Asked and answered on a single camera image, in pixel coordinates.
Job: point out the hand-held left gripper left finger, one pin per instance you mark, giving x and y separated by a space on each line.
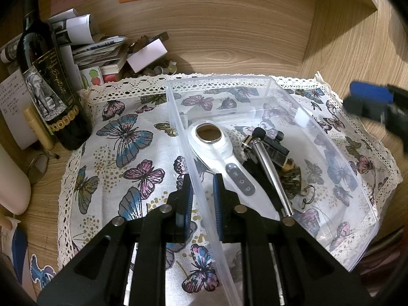
187 191

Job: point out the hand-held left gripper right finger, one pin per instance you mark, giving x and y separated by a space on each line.
217 197

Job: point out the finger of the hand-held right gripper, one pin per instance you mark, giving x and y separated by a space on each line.
366 92

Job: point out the clear plastic storage box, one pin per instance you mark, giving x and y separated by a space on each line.
338 140

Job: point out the silver metal tube black tip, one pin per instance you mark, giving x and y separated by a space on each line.
271 172

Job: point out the white handheld facial massager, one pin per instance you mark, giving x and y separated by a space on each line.
223 153

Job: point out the butterfly print lace cloth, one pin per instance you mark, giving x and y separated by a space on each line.
127 140

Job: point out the pile of bottle caps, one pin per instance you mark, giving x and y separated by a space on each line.
167 68

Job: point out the small round mirror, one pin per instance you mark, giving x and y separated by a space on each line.
52 156

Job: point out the pink white small box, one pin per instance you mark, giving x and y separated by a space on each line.
146 55

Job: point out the fruit picture card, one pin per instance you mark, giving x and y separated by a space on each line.
92 76

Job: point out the yellow lip balm tube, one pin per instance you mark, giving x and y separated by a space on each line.
36 127

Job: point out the blue cartoon sticker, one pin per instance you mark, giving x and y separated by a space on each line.
43 272

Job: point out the stack of booklets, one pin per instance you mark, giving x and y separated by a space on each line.
98 49

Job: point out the cream plastic bottle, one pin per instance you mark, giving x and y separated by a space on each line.
12 185

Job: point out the blue flat box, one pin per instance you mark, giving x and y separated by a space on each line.
19 251

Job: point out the rolled white printed papers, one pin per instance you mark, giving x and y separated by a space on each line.
79 25

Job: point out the dark wine bottle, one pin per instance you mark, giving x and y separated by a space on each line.
38 44

